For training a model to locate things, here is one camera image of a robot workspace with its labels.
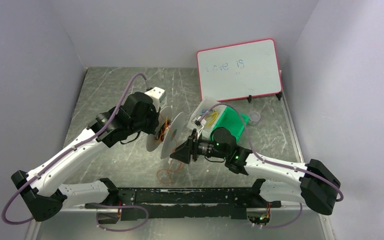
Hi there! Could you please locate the wires wound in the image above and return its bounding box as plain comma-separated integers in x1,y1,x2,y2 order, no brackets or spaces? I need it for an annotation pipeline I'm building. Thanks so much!
155,117,172,143

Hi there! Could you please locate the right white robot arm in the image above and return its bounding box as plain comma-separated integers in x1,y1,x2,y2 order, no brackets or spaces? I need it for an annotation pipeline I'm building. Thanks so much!
170,127,343,216

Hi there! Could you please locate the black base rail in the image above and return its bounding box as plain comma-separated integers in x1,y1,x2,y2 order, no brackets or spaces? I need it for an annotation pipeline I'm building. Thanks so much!
97,187,282,224

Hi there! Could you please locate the white plastic bin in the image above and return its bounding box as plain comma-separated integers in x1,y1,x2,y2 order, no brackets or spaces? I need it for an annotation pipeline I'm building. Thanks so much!
187,97,226,139

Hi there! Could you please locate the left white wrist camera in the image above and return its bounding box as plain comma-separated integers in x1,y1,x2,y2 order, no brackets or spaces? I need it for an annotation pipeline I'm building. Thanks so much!
145,87,167,112

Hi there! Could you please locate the white filament spool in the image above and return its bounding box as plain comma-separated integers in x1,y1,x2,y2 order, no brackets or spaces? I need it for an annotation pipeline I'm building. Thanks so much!
146,106,186,159

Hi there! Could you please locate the green plastic bin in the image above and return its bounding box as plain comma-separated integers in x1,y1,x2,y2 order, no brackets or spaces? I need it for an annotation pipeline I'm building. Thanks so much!
209,107,245,141

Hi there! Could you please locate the red framed whiteboard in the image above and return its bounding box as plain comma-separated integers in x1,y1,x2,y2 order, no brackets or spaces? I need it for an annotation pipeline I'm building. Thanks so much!
196,38,283,102

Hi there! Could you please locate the colourful wire bundle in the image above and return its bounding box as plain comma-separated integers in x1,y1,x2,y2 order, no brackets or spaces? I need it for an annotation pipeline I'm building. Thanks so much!
201,107,220,128

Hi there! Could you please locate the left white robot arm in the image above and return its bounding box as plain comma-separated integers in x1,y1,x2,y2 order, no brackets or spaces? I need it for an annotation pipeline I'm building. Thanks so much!
11,87,166,222

